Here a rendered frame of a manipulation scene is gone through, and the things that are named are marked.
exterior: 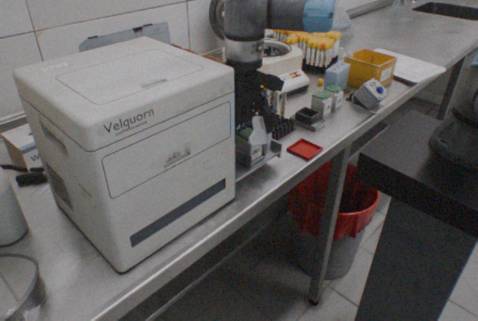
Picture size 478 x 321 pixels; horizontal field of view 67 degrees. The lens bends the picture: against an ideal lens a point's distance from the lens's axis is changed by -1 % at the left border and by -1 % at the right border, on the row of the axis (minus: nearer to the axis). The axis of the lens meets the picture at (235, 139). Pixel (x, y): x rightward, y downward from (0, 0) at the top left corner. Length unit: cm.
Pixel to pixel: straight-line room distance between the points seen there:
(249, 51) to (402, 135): 45
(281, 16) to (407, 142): 45
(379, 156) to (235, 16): 43
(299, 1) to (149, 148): 34
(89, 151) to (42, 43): 66
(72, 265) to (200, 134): 32
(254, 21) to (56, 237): 55
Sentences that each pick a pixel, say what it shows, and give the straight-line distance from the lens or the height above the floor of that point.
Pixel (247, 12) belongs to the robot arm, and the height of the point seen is 126.
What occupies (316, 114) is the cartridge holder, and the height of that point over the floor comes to 91.
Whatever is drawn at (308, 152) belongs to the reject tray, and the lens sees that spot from 96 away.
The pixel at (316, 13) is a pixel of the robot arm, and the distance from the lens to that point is 64.
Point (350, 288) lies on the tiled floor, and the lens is 180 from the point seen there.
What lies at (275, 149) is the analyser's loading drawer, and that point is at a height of 91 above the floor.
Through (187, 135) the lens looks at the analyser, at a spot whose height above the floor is 109.
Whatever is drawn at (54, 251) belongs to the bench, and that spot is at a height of 88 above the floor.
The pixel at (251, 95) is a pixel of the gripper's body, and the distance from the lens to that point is 71.
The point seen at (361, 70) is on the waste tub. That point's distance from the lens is 133.
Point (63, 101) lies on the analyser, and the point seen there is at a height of 117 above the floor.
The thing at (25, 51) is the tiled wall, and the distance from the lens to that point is 114.
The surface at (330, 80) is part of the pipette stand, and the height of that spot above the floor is 95.
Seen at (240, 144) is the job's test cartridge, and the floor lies 96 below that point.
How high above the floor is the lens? 140
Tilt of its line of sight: 32 degrees down
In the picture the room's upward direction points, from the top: straight up
